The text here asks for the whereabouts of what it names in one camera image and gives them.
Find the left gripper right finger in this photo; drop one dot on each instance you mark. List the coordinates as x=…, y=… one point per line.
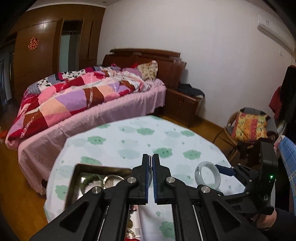
x=200, y=213

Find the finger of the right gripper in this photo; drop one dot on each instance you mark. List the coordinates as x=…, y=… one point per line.
x=229, y=171

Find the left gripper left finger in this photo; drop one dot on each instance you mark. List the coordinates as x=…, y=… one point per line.
x=101, y=214

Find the white jade bangle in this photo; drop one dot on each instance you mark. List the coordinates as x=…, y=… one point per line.
x=207, y=174

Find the silver bangle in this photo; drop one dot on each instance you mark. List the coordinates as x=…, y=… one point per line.
x=111, y=181

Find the green jade bangle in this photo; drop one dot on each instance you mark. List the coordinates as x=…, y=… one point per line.
x=91, y=181

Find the person's right hand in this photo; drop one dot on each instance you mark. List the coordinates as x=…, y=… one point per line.
x=265, y=222

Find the wicker chair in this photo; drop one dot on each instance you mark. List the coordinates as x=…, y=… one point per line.
x=246, y=149

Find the pink metal tin box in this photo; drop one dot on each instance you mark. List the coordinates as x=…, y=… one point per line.
x=81, y=171

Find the orange floral cushion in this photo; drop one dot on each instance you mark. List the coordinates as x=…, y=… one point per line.
x=249, y=128

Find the green cloud print tablecloth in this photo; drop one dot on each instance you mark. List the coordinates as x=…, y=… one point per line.
x=122, y=144

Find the wooden nightstand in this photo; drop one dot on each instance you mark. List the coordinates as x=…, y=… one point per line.
x=181, y=107

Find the hanging red dark clothes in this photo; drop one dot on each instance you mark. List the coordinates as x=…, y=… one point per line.
x=283, y=96

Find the wooden bed with pink sheet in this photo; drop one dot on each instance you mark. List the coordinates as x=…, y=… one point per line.
x=37, y=154

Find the dark clothes on nightstand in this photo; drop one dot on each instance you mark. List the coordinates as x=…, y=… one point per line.
x=189, y=90

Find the patchwork quilt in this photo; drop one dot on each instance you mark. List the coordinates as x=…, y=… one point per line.
x=50, y=102

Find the floral pillow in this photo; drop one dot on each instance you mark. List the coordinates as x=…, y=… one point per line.
x=148, y=70

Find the white air conditioner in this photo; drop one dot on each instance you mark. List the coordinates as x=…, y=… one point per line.
x=274, y=31

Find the dark wooden wardrobe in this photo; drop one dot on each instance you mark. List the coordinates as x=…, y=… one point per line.
x=21, y=67

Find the red double happiness sticker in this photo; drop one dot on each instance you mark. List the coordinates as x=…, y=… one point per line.
x=34, y=43

